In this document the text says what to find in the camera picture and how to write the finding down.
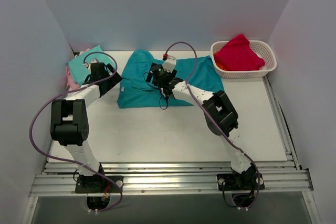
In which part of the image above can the teal t-shirt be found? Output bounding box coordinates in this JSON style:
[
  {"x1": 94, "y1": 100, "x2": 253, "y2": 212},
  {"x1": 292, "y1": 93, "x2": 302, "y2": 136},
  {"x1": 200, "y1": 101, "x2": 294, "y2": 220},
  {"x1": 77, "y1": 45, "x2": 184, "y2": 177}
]
[{"x1": 117, "y1": 50, "x2": 224, "y2": 109}]

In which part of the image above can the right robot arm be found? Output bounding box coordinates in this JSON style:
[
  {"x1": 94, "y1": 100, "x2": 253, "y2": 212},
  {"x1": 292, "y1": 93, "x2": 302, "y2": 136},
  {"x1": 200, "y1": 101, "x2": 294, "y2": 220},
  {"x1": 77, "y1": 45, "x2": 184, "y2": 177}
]
[{"x1": 146, "y1": 63, "x2": 261, "y2": 189}]

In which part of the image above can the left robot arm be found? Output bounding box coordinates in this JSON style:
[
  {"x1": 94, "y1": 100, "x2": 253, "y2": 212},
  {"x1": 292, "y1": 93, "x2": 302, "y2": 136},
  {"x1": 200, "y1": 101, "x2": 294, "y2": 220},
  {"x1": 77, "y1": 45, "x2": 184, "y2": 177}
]
[{"x1": 50, "y1": 62, "x2": 122, "y2": 192}]

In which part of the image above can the folded mint green t-shirt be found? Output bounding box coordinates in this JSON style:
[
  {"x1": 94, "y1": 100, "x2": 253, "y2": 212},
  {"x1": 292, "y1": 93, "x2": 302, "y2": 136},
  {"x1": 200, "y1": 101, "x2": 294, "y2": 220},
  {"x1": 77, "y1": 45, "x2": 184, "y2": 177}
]
[{"x1": 68, "y1": 46, "x2": 115, "y2": 86}]

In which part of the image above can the folded pink t-shirt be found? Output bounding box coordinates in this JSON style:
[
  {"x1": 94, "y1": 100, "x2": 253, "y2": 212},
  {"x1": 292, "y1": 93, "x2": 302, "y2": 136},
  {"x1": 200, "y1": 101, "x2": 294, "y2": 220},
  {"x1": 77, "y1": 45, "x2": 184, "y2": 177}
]
[{"x1": 66, "y1": 66, "x2": 80, "y2": 90}]

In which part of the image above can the orange garment in basket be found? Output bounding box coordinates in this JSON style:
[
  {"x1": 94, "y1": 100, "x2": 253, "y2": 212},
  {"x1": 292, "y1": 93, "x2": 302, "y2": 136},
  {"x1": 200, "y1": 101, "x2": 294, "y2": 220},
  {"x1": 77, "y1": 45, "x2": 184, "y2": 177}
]
[{"x1": 213, "y1": 51, "x2": 226, "y2": 70}]

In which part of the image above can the red t-shirt in basket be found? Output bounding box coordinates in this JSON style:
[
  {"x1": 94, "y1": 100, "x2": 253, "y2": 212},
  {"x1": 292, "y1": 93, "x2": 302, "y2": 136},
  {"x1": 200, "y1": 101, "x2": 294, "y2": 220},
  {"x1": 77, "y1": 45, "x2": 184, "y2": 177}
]
[{"x1": 216, "y1": 34, "x2": 265, "y2": 71}]

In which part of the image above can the white plastic basket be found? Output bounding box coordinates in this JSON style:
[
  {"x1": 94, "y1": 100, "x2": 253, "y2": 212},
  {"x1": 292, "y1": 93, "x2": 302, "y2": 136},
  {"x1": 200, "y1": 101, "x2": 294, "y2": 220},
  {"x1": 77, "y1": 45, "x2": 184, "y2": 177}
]
[{"x1": 210, "y1": 40, "x2": 277, "y2": 79}]

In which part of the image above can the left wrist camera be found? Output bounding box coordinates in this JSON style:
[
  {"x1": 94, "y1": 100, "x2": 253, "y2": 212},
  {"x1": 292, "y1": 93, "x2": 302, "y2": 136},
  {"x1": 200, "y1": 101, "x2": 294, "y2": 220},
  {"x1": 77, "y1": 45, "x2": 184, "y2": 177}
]
[{"x1": 83, "y1": 58, "x2": 99, "y2": 69}]

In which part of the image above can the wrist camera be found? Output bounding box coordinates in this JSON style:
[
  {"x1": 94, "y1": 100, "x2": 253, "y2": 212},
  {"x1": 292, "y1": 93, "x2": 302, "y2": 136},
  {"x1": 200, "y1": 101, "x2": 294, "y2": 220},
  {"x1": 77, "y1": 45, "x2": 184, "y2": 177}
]
[
  {"x1": 162, "y1": 55, "x2": 176, "y2": 73},
  {"x1": 83, "y1": 58, "x2": 99, "y2": 69}
]

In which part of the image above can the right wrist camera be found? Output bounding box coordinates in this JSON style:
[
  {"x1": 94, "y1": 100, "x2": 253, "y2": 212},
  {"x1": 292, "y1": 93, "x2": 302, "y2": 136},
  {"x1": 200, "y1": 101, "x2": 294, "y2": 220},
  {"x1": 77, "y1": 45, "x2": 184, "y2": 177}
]
[{"x1": 162, "y1": 55, "x2": 176, "y2": 73}]

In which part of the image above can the black thin cable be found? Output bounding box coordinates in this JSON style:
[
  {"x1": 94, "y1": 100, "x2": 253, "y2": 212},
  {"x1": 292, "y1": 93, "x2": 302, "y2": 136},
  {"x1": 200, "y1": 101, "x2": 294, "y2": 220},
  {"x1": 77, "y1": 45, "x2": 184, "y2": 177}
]
[{"x1": 143, "y1": 71, "x2": 171, "y2": 110}]

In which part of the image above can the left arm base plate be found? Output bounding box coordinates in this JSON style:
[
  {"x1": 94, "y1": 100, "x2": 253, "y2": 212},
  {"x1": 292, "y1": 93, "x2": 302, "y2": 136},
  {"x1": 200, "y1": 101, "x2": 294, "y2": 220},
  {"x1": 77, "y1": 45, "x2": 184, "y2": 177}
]
[{"x1": 75, "y1": 175, "x2": 120, "y2": 194}]

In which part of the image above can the aluminium rail frame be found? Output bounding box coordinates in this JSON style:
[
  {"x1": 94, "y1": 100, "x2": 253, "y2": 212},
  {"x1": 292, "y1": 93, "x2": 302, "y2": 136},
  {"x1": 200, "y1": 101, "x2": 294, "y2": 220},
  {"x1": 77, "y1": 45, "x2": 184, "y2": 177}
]
[{"x1": 28, "y1": 74, "x2": 316, "y2": 198}]

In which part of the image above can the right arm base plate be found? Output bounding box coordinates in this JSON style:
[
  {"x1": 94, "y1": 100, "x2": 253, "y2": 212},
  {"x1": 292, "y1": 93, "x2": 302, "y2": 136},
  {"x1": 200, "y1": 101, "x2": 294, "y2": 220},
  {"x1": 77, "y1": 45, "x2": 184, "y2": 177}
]
[{"x1": 216, "y1": 173, "x2": 258, "y2": 191}]

